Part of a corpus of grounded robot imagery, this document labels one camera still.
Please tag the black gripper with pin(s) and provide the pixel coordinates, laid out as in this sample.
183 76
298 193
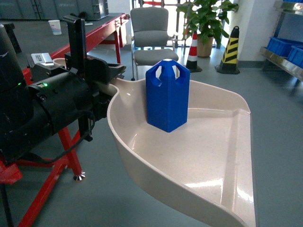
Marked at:
93 70

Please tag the white paper cup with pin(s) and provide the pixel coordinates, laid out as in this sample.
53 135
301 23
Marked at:
55 26

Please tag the metal shelf rack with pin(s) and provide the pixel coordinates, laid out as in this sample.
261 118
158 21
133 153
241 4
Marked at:
281 53

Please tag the red white traffic cone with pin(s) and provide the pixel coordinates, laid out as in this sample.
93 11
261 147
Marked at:
191 63

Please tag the yellow black traffic cone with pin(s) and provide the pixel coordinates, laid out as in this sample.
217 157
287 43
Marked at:
228 64

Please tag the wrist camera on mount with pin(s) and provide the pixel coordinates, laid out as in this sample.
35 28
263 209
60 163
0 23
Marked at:
42 65

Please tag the green potted plant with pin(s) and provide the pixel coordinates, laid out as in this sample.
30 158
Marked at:
207 18

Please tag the grey office chair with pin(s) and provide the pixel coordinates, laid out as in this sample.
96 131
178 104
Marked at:
150 28

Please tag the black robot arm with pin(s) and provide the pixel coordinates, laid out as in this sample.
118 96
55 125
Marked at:
29 114

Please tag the beige plastic dustpan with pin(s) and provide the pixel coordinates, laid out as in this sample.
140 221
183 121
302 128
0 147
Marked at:
202 168

